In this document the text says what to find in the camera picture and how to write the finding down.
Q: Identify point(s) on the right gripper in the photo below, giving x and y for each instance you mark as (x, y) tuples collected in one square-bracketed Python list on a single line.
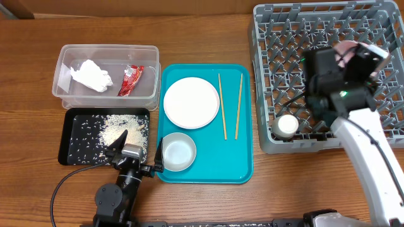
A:
[(368, 76)]

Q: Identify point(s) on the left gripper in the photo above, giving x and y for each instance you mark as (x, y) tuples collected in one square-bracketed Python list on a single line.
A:
[(149, 171)]

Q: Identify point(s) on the grey rice bowl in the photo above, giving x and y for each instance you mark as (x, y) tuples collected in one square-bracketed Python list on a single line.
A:
[(179, 152)]

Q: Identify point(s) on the large white plate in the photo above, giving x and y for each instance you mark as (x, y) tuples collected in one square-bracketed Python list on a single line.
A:
[(191, 103)]

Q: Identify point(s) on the red snack wrapper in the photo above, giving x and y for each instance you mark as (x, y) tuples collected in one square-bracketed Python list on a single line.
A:
[(132, 75)]

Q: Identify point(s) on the white napkin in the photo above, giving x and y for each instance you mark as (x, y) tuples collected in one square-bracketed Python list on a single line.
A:
[(92, 76)]

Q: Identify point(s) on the wooden chopstick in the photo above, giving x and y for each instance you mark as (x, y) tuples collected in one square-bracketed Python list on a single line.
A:
[(238, 108), (222, 106)]

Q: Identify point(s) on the white cup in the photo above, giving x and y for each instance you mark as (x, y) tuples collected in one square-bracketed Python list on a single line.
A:
[(285, 127)]

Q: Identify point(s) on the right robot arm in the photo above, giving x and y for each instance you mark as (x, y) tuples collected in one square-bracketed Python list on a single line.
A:
[(339, 90)]

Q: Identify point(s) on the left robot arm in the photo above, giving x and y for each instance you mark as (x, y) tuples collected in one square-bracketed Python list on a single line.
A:
[(115, 201)]

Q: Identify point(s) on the grey dishwasher rack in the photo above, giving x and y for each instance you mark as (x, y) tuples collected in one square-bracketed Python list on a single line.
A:
[(278, 35)]

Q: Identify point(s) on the black tray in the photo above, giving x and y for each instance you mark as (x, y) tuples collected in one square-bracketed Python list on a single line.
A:
[(87, 132)]

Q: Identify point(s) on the teal serving tray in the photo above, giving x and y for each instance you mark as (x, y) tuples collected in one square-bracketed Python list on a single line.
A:
[(218, 161)]

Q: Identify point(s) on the clear plastic bin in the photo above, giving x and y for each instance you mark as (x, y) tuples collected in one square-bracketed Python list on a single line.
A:
[(115, 59)]

